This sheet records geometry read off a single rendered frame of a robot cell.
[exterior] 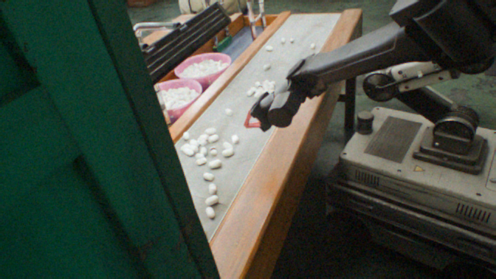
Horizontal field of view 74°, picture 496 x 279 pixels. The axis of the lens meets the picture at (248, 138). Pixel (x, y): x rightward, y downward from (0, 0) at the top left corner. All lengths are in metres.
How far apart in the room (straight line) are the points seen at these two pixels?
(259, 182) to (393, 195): 0.68
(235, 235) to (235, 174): 0.23
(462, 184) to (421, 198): 0.14
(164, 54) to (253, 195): 0.42
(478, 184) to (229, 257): 0.93
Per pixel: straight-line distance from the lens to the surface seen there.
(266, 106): 0.83
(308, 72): 0.71
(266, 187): 0.86
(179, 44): 0.93
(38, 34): 0.24
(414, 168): 1.37
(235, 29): 2.20
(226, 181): 0.94
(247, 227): 0.78
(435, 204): 1.39
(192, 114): 1.23
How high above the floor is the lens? 1.37
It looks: 36 degrees down
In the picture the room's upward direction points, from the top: 10 degrees counter-clockwise
